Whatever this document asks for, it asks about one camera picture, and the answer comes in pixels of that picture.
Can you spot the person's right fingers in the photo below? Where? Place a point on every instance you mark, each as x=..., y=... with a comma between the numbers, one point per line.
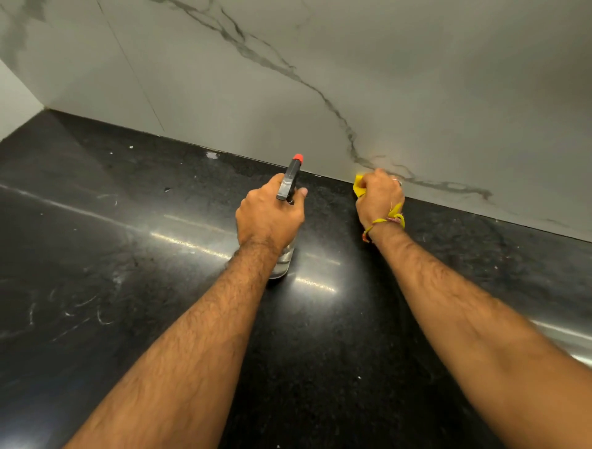
x=382, y=177

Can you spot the person's right forearm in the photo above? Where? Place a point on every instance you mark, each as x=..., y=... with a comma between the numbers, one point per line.
x=481, y=333

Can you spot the person's left thumb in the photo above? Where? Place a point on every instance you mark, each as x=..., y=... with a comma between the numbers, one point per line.
x=298, y=198

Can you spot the person's left hand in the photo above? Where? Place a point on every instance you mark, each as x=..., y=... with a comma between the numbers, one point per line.
x=264, y=216

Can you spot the yellow cleaning cloth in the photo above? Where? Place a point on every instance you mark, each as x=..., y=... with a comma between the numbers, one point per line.
x=359, y=186

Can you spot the clear spray bottle black trigger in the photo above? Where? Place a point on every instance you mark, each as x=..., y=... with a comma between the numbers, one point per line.
x=290, y=181

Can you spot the person's left forearm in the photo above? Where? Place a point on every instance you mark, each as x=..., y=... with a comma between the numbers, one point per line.
x=185, y=351

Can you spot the yellow thread wristband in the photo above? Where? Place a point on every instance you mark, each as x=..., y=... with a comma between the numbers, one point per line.
x=387, y=219

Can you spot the person's right hand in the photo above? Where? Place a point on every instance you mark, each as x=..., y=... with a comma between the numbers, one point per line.
x=379, y=199

